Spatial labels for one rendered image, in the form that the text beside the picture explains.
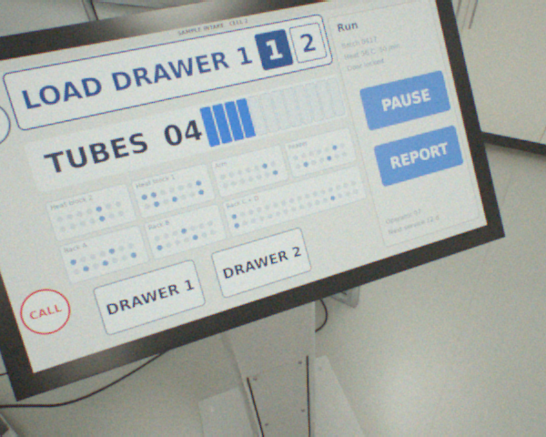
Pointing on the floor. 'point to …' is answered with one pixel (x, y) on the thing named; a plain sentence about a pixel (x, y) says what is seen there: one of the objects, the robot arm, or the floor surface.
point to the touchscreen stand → (278, 383)
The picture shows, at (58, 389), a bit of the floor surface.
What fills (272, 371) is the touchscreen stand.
